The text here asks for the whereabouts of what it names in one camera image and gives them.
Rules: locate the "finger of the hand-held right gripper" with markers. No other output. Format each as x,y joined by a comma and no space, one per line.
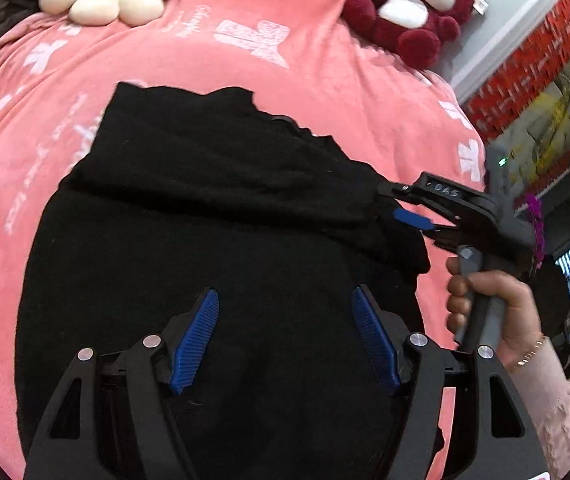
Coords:
407,216
405,190

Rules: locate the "red monkey plush toy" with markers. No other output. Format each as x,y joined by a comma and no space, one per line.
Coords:
405,10

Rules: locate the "pink printed blanket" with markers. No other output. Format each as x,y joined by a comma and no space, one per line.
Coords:
215,60

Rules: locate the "person's right forearm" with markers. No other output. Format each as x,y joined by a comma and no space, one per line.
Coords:
555,410

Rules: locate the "red and yellow wall poster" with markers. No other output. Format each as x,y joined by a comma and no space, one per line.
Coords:
550,85

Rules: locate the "black knit garment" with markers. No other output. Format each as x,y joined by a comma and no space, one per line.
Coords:
215,210

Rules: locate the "person's right hand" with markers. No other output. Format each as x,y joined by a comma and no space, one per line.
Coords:
515,310

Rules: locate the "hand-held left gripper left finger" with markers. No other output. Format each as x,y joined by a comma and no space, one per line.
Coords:
192,340

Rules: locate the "purple tinsel decoration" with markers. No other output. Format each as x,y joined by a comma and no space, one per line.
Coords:
536,225

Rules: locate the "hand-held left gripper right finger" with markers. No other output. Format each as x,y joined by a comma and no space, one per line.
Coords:
372,340

